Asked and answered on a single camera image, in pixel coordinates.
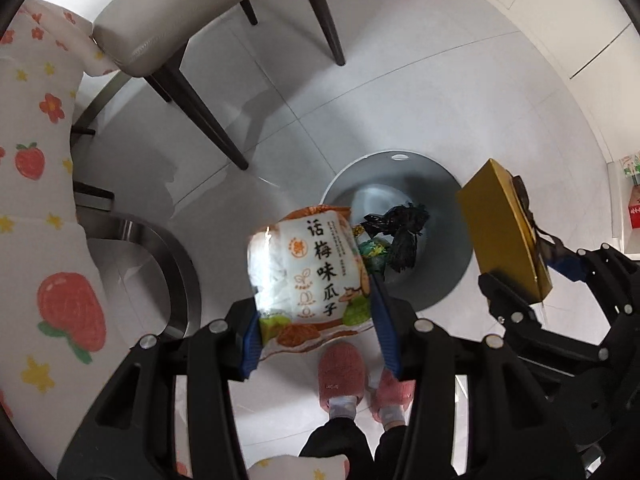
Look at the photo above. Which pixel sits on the pink fluffy slipper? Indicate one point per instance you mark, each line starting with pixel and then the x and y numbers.
pixel 342 372
pixel 395 395

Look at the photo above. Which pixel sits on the person's black trousers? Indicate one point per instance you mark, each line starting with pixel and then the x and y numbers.
pixel 340 445

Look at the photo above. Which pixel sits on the gold box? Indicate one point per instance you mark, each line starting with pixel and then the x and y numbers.
pixel 500 230

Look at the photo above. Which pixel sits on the floral strawberry print tablecloth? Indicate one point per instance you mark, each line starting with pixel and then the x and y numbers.
pixel 40 200

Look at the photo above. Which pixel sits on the colourful carton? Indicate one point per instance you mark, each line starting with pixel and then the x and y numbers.
pixel 632 195

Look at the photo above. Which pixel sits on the grey plastic waste bin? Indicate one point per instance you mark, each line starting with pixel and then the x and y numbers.
pixel 442 240

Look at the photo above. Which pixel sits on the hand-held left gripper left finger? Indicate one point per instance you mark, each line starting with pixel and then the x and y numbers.
pixel 250 345

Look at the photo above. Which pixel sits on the white and orange snack bag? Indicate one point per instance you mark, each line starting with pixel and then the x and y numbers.
pixel 310 270

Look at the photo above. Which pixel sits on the grey chair near right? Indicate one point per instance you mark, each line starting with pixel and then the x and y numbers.
pixel 175 15

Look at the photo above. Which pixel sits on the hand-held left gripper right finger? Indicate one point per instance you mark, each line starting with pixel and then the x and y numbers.
pixel 387 330

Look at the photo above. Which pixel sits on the green snack wrapper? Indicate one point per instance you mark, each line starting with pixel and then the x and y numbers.
pixel 372 251

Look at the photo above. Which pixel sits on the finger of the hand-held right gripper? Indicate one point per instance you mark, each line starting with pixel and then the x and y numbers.
pixel 505 300
pixel 562 264

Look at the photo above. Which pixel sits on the black plastic bag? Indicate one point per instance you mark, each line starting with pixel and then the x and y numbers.
pixel 402 240

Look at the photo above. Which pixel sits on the metal table base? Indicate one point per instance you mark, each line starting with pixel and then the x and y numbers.
pixel 175 280

